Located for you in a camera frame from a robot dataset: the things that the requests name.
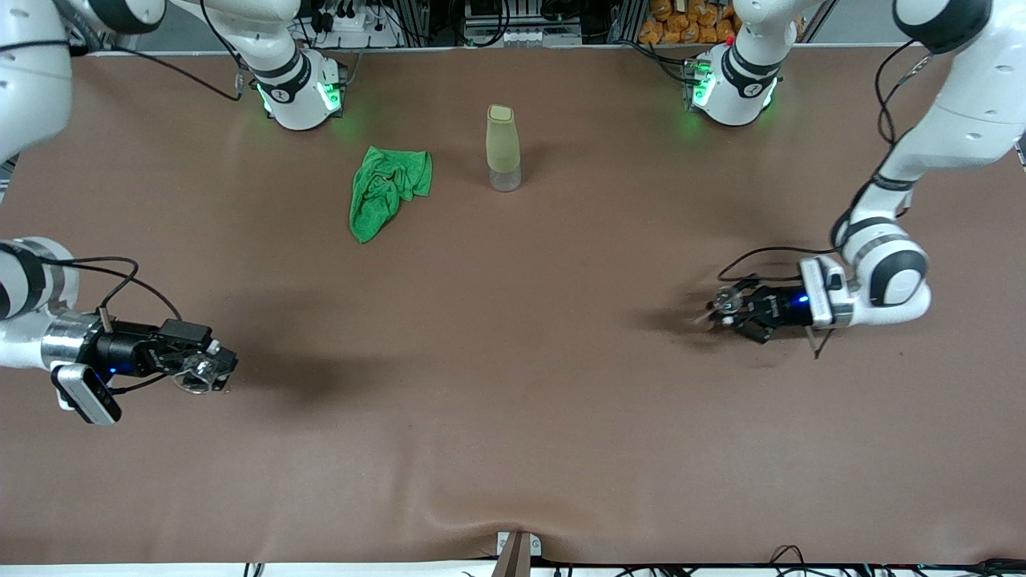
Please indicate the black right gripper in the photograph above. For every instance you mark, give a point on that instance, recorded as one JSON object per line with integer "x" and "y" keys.
{"x": 122, "y": 351}

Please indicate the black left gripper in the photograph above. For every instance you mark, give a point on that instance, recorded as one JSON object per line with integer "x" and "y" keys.
{"x": 779, "y": 308}

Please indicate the clear measuring cup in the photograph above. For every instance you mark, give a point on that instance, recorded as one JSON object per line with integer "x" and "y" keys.
{"x": 196, "y": 375}

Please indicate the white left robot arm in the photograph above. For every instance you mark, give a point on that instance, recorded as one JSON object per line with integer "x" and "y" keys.
{"x": 970, "y": 120}

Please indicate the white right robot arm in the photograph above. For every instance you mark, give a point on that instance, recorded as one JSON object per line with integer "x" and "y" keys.
{"x": 28, "y": 80}

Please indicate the green cloth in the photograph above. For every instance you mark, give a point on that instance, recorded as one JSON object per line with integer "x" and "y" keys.
{"x": 385, "y": 192}

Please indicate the brown table cover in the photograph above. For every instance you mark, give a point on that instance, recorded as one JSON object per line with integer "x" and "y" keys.
{"x": 513, "y": 449}

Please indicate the orange snack packets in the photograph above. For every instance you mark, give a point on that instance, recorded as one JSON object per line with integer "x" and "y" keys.
{"x": 689, "y": 24}

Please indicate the yellow-green tall bottle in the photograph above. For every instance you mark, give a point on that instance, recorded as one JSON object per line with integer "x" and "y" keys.
{"x": 502, "y": 144}

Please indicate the white power strip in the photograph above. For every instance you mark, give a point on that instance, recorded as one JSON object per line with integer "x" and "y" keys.
{"x": 349, "y": 22}

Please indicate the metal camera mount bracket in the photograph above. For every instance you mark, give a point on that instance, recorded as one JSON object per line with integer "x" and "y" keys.
{"x": 517, "y": 553}

